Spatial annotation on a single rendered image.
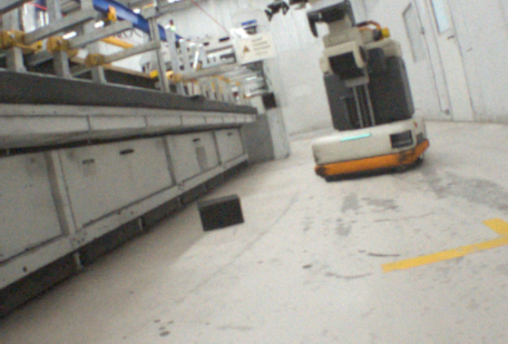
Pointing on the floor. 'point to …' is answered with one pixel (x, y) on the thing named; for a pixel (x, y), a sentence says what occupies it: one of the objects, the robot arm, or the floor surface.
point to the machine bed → (97, 192)
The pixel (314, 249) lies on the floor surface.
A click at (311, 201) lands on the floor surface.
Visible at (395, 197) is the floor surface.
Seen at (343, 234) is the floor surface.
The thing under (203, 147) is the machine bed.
